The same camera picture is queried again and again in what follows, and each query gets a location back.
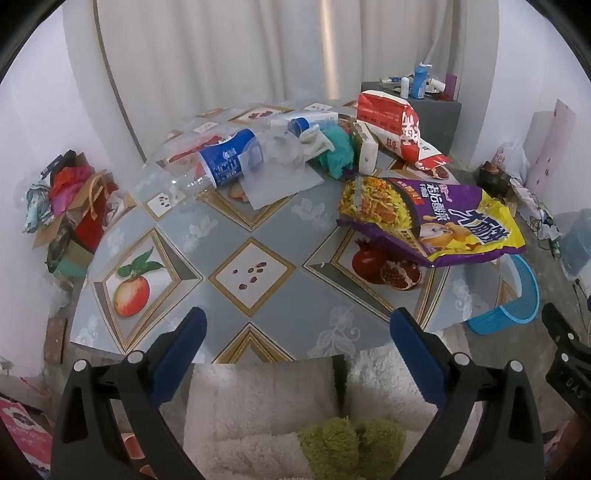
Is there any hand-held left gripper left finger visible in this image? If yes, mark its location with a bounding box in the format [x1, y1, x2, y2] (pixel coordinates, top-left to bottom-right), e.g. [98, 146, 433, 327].
[51, 307, 208, 480]

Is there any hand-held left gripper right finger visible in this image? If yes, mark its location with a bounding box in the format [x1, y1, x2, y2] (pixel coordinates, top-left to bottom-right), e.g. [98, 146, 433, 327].
[390, 308, 546, 480]

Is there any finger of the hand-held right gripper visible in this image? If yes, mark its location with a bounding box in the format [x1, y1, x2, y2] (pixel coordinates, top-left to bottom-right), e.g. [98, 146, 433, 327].
[542, 302, 581, 352]

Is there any blue plastic basket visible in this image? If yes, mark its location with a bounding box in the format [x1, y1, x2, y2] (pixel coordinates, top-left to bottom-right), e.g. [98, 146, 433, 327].
[465, 254, 541, 335]

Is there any purple yellow snack bag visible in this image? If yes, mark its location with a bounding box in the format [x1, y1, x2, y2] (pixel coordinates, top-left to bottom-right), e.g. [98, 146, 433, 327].
[337, 175, 527, 268]

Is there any white tissue paper sheet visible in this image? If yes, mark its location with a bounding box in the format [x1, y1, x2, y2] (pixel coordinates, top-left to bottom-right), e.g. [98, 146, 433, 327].
[240, 154, 326, 210]

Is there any large clear bottle blue label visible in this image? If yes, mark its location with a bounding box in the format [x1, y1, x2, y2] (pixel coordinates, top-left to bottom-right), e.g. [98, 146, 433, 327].
[124, 128, 266, 204]

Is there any white green carton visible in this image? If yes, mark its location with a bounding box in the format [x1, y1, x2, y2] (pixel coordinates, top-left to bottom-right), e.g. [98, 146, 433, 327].
[352, 121, 380, 175]

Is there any teal plastic bag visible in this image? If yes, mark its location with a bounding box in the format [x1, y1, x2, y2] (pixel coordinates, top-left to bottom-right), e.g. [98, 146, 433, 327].
[314, 124, 356, 179]

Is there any red white snack bag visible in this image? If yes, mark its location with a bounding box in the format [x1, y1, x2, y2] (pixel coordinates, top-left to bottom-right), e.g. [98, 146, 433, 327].
[355, 90, 452, 181]

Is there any blue water jug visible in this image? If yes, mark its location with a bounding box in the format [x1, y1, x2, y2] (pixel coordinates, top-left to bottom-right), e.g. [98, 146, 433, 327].
[551, 210, 591, 280]

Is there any white fluffy garment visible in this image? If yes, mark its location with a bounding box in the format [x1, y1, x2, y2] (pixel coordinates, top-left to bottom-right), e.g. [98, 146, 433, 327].
[184, 325, 485, 480]

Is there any green fluffy patch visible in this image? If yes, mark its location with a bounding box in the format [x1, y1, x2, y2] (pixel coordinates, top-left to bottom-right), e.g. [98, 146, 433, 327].
[298, 416, 407, 480]

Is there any printed fruit tablecloth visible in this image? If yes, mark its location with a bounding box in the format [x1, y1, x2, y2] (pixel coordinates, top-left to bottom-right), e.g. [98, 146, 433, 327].
[69, 99, 514, 366]

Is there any dark box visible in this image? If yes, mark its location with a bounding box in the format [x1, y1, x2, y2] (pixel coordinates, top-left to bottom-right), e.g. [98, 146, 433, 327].
[477, 159, 511, 197]

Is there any red paper bag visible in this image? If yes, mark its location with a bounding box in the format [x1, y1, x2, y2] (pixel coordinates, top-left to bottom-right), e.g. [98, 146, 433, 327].
[74, 171, 119, 253]

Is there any white plastic bag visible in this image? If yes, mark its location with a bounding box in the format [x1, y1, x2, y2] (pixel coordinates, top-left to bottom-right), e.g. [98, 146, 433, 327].
[494, 141, 532, 183]

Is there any pink printed bag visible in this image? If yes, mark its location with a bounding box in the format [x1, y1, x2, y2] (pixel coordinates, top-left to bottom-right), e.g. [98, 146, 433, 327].
[0, 398, 54, 468]

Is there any brown cardboard piece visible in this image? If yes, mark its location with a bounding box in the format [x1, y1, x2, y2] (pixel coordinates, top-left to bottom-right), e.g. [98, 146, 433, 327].
[31, 216, 75, 251]

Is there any pink board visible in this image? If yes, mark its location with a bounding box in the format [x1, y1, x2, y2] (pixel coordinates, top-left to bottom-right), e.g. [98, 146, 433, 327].
[526, 98, 578, 185]

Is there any red cloth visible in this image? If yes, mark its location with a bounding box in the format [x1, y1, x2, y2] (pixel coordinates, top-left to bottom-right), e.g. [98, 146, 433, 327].
[50, 165, 94, 216]

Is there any grey cabinet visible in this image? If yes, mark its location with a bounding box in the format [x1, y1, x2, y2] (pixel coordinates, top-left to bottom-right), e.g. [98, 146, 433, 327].
[360, 80, 463, 160]

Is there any small crushed bottle blue label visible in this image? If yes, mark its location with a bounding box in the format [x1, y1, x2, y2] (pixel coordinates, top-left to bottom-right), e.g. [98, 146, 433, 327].
[263, 115, 340, 164]

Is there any white flat box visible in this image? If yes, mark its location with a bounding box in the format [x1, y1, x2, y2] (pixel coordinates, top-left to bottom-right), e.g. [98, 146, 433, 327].
[295, 102, 341, 127]

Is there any grey curved tube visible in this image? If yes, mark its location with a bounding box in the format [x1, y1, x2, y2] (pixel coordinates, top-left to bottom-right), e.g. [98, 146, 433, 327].
[92, 0, 149, 163]

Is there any blue white bottle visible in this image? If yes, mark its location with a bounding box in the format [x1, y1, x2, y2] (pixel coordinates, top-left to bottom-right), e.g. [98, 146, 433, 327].
[412, 62, 433, 100]

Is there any tangle of cables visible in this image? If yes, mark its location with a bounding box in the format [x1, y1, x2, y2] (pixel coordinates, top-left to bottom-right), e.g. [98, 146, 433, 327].
[524, 191, 565, 259]

